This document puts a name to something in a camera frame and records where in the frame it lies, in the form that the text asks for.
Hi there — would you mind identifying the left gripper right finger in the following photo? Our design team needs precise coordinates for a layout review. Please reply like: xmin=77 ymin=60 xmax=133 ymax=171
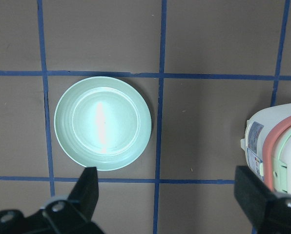
xmin=234 ymin=166 xmax=275 ymax=227

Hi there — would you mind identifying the white rice cooker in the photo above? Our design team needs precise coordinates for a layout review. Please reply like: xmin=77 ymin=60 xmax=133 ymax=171
xmin=240 ymin=103 xmax=291 ymax=194

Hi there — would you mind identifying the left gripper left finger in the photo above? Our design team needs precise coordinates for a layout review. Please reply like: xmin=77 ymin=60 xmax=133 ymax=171
xmin=67 ymin=167 xmax=99 ymax=219

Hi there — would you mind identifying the green plate near left arm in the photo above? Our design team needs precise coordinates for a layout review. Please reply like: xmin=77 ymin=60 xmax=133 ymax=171
xmin=54 ymin=77 xmax=152 ymax=171

